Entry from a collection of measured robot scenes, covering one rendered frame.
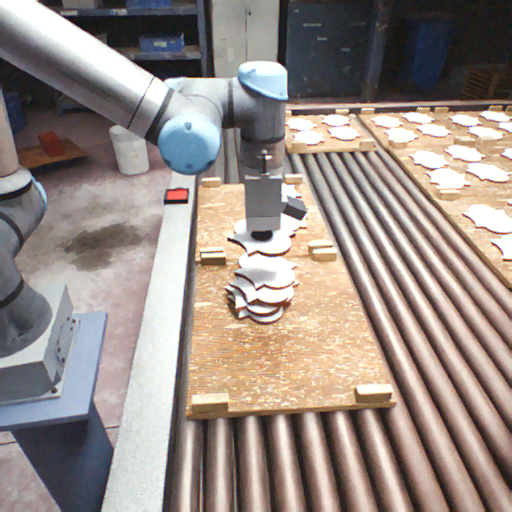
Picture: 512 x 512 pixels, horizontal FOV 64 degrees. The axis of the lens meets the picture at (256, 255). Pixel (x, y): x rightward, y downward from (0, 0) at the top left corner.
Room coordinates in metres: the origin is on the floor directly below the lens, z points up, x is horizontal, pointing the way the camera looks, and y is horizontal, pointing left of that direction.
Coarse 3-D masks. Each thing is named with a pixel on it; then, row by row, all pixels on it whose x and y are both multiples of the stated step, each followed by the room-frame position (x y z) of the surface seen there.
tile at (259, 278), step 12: (240, 264) 0.69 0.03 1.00; (252, 264) 0.69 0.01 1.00; (264, 264) 0.69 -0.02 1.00; (276, 264) 0.69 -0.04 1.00; (288, 264) 0.69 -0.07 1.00; (240, 276) 0.66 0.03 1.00; (252, 276) 0.65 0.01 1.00; (264, 276) 0.65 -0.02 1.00; (276, 276) 0.65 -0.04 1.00; (288, 276) 0.65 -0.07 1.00; (276, 288) 0.61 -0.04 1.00
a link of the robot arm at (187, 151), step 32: (0, 0) 0.50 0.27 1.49; (32, 0) 0.52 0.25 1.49; (0, 32) 0.49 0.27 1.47; (32, 32) 0.49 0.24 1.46; (64, 32) 0.51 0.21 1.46; (32, 64) 0.49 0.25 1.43; (64, 64) 0.49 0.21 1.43; (96, 64) 0.50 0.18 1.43; (128, 64) 0.52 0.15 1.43; (96, 96) 0.49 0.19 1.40; (128, 96) 0.50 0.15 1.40; (160, 96) 0.51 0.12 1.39; (192, 96) 0.58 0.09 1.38; (128, 128) 0.51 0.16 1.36; (160, 128) 0.50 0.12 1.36; (192, 128) 0.48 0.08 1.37; (192, 160) 0.48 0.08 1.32
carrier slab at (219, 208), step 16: (208, 192) 1.15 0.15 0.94; (224, 192) 1.15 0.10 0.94; (240, 192) 1.15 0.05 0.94; (304, 192) 1.15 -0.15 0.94; (208, 208) 1.05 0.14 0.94; (224, 208) 1.05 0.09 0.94; (240, 208) 1.05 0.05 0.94; (208, 224) 0.96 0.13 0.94; (224, 224) 0.96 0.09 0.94; (320, 224) 0.96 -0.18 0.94; (208, 240) 0.88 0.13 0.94; (224, 240) 0.88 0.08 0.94; (304, 240) 0.88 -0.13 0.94; (320, 240) 0.88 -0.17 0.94; (240, 256) 0.81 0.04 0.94; (288, 256) 0.81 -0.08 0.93; (304, 256) 0.82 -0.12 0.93
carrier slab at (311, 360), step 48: (336, 288) 0.69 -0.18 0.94; (192, 336) 0.55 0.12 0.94; (240, 336) 0.55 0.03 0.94; (288, 336) 0.55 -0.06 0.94; (336, 336) 0.55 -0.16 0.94; (192, 384) 0.44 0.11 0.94; (240, 384) 0.44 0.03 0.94; (288, 384) 0.44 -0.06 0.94; (336, 384) 0.44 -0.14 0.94; (384, 384) 0.44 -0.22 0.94
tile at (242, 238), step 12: (240, 228) 0.69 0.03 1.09; (228, 240) 0.66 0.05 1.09; (240, 240) 0.64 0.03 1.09; (252, 240) 0.64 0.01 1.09; (264, 240) 0.64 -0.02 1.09; (276, 240) 0.64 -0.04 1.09; (288, 240) 0.64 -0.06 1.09; (252, 252) 0.61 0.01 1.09; (264, 252) 0.61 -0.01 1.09; (276, 252) 0.61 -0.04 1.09
